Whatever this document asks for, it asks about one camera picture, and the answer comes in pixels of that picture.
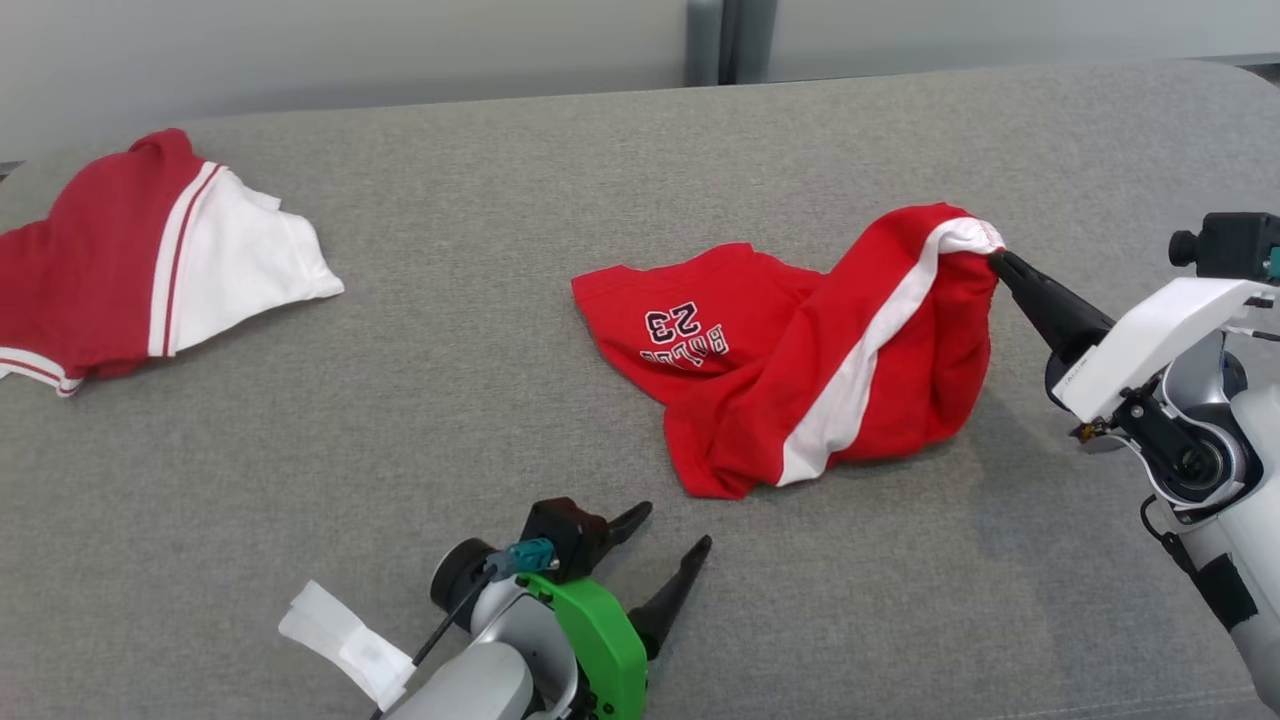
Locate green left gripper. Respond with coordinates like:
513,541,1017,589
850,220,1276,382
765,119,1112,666
520,501,714,720

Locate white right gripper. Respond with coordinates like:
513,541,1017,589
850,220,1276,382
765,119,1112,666
987,249,1280,426

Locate red shorts with white stripe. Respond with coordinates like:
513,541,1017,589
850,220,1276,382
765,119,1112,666
571,203,1006,500

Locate red white sports jersey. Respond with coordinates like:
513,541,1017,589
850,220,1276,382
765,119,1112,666
0,128,346,399

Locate white paper tag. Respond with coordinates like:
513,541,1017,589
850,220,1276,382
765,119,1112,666
278,580,417,712

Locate black cable with teal connector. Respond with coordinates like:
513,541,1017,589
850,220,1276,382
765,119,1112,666
368,538,557,720

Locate grey partition post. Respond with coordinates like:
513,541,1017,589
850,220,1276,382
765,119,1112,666
685,0,731,87
735,0,779,85

